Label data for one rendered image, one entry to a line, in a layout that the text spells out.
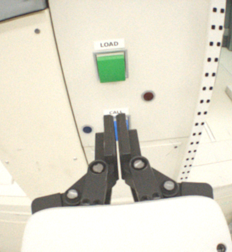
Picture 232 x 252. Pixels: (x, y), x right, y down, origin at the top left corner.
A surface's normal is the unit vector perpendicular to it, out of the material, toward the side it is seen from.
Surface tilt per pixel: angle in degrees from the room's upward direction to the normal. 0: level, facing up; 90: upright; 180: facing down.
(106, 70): 90
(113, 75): 90
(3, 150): 90
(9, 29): 90
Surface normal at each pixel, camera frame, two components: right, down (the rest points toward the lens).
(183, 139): 0.06, 0.67
